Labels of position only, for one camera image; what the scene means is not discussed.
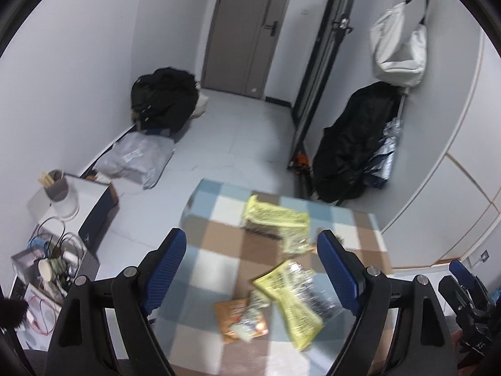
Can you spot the white plastic cup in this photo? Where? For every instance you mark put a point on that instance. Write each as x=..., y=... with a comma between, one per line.
x=66, y=205

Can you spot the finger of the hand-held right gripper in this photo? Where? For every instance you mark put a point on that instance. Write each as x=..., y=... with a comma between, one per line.
x=465, y=278
x=454, y=290

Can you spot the grey plastic bag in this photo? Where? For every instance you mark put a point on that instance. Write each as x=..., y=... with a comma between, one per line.
x=133, y=156

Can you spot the black fuzzy object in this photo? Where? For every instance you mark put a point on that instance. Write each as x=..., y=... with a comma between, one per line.
x=11, y=313

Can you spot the wall socket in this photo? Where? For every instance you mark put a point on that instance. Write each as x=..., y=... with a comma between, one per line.
x=483, y=257

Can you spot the white green sachet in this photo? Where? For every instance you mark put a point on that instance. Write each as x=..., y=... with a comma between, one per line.
x=250, y=321

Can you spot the yellow clear snack wrapper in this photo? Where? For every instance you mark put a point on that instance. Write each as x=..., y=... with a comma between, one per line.
x=289, y=293

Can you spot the beige cloth bag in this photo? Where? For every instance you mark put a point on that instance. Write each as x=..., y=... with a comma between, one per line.
x=199, y=103

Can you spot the black framed door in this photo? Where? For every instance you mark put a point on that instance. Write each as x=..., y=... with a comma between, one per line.
x=321, y=66

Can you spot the yellow printed snack wrapper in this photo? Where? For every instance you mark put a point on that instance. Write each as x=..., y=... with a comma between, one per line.
x=270, y=215

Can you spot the grey brown door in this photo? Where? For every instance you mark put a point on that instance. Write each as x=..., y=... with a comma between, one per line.
x=238, y=27

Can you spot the white wardrobe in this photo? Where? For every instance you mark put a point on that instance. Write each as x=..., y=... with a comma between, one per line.
x=450, y=184

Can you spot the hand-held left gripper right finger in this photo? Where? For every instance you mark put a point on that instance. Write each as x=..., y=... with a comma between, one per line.
x=338, y=270

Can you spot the wooden chopsticks bundle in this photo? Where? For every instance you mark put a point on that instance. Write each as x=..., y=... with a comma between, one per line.
x=46, y=178

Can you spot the silver folding umbrella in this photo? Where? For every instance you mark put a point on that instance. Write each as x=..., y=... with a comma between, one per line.
x=385, y=156

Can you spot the brown foil sachet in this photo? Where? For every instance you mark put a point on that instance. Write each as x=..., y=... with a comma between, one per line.
x=227, y=317

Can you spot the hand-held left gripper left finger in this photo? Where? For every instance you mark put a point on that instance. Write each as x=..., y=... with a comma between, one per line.
x=168, y=266

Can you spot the white shoulder bag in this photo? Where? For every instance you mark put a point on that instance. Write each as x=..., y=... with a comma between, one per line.
x=399, y=47

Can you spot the grey holder cup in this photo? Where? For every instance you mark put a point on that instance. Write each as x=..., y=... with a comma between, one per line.
x=58, y=190

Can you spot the orange black tool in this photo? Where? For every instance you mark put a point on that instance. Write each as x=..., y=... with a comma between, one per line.
x=300, y=161

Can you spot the grey clutter box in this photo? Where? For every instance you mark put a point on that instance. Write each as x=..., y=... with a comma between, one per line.
x=88, y=260

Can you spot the checked tablecloth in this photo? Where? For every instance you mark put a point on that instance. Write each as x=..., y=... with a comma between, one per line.
x=219, y=250

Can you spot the navy white cardboard box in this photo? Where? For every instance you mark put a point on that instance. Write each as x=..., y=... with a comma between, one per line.
x=98, y=219

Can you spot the black clothes pile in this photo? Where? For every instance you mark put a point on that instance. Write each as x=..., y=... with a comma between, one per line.
x=164, y=94

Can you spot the black hanging jacket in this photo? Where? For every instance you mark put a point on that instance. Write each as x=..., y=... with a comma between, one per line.
x=352, y=145

